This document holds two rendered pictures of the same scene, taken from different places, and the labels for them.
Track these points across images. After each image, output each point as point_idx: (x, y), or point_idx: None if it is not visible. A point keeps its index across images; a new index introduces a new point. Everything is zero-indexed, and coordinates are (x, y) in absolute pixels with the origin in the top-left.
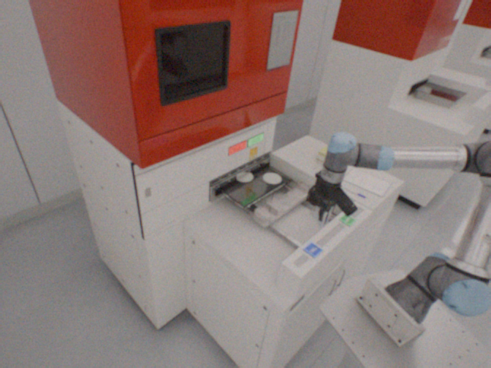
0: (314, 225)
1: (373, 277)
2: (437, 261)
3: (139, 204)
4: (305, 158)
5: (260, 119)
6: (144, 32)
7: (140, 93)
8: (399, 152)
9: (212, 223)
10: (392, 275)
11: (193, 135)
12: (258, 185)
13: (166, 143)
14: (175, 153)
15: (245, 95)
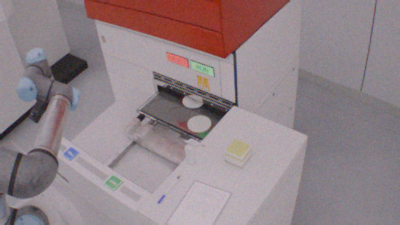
0: (145, 182)
1: (42, 194)
2: (24, 215)
3: (100, 43)
4: (237, 138)
5: (183, 42)
6: None
7: None
8: (47, 108)
9: (133, 104)
10: None
11: (113, 14)
12: (180, 114)
13: (97, 8)
14: (104, 20)
15: (156, 5)
